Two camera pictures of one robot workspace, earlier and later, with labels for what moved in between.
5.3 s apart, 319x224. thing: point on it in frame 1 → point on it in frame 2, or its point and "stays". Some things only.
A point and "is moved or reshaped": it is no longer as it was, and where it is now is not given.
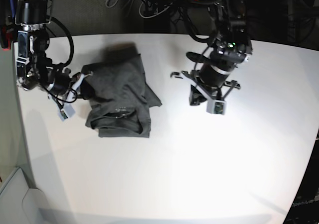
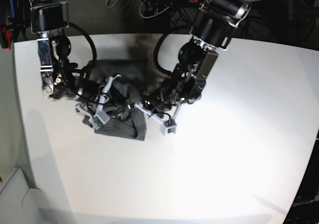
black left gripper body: (63, 82) → (104, 93)
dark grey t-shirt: (119, 98) is moved or reshaped
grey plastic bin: (20, 204) stays
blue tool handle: (12, 8) stays
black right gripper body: (210, 76) → (162, 98)
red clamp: (6, 38) stays
